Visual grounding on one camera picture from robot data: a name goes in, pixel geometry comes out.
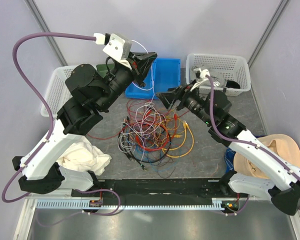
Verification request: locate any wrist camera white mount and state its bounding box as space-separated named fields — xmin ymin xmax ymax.
xmin=93 ymin=33 xmax=132 ymax=63
xmin=190 ymin=67 xmax=211 ymax=92

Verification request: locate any white thin cable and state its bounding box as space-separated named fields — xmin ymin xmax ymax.
xmin=131 ymin=39 xmax=157 ymax=141

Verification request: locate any red thin wire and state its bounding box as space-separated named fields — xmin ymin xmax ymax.
xmin=86 ymin=132 xmax=121 ymax=140

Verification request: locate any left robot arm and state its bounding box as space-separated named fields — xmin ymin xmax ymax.
xmin=12 ymin=52 xmax=158 ymax=197

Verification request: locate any grey aluminium corner post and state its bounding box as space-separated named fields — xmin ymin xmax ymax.
xmin=247 ymin=0 xmax=291 ymax=68

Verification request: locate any left grey aluminium post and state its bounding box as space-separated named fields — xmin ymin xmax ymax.
xmin=23 ymin=0 xmax=69 ymax=67

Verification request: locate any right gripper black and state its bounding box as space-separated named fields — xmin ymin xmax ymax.
xmin=155 ymin=78 xmax=214 ymax=126

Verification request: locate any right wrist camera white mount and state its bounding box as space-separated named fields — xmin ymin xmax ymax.
xmin=190 ymin=67 xmax=211 ymax=92

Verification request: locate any white cloth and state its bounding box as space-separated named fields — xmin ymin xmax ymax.
xmin=56 ymin=141 xmax=112 ymax=176

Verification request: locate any blue cloth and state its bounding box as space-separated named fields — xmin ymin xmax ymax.
xmin=224 ymin=147 xmax=236 ymax=173

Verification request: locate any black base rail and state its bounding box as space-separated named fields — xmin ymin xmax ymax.
xmin=70 ymin=177 xmax=241 ymax=208

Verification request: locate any light blue cable duct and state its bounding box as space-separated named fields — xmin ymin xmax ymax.
xmin=36 ymin=198 xmax=228 ymax=210

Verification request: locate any black cloth in basket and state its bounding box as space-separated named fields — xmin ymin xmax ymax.
xmin=226 ymin=80 xmax=241 ymax=89

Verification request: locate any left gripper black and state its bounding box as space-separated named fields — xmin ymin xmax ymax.
xmin=97 ymin=51 xmax=159 ymax=112

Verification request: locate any beige bucket hat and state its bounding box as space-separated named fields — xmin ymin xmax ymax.
xmin=233 ymin=133 xmax=300 ymax=180

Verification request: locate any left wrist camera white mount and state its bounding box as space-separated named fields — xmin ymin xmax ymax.
xmin=93 ymin=33 xmax=132 ymax=63

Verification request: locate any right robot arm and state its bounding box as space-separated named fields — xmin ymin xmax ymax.
xmin=156 ymin=69 xmax=300 ymax=216

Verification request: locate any green plastic box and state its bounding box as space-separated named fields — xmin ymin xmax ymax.
xmin=96 ymin=63 xmax=115 ymax=78

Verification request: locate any tangled cable pile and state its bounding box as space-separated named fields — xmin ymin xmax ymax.
xmin=117 ymin=98 xmax=195 ymax=179

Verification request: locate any grey adidas sweatshirt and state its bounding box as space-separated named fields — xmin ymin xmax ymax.
xmin=190 ymin=65 xmax=227 ymax=88

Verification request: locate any white basket with clothes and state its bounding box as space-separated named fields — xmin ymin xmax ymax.
xmin=185 ymin=53 xmax=251 ymax=97

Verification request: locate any yellow ethernet cable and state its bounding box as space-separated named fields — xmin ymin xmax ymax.
xmin=161 ymin=120 xmax=195 ymax=159

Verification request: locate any empty white basket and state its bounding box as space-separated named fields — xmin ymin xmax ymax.
xmin=44 ymin=65 xmax=77 ymax=119

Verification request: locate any blue divided plastic bin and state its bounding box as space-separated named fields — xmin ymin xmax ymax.
xmin=125 ymin=58 xmax=181 ymax=100

